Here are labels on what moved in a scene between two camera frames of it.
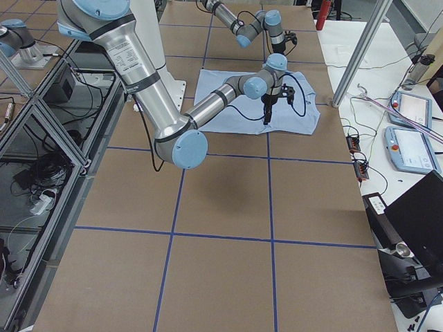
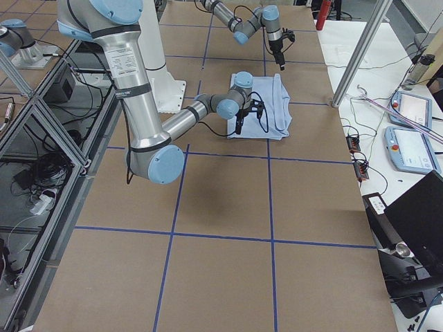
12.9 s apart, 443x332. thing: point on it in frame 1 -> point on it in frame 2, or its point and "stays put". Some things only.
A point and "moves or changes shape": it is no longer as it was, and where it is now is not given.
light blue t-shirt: [300, 116] moves or changes shape
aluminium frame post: [376, 18] stays put
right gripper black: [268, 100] -> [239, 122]
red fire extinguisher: [323, 14] stays put
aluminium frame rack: [55, 124] stays put
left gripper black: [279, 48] stays put
